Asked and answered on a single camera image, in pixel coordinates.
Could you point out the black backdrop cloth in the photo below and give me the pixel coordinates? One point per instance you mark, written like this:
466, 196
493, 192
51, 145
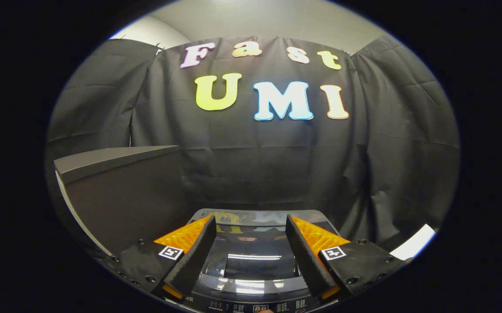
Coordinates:
255, 165

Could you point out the dark grey cabinet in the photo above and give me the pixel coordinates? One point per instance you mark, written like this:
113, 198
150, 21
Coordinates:
125, 204

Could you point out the grey top-load washing machine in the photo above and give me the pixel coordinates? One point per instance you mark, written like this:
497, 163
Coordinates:
242, 307

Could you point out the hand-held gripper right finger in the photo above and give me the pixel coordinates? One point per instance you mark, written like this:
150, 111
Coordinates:
305, 261

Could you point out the dark washing machine lid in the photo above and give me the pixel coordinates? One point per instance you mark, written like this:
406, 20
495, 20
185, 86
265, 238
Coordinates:
253, 269

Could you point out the white paper sheet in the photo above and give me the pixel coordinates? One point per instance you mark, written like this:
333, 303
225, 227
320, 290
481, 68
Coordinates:
414, 243

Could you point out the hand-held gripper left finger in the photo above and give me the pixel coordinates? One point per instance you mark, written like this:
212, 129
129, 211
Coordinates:
194, 261

